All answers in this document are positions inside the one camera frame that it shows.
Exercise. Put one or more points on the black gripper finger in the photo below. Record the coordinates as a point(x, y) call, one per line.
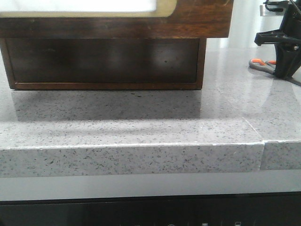
point(288, 60)

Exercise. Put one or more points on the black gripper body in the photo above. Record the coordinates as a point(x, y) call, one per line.
point(289, 30)

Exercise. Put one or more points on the grey orange scissors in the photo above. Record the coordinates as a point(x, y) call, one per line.
point(267, 66)

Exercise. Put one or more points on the wooden drawer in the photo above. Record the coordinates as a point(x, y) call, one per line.
point(190, 19)
point(104, 60)

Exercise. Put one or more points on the dark wooden drawer cabinet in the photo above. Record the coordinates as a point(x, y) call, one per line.
point(14, 84)

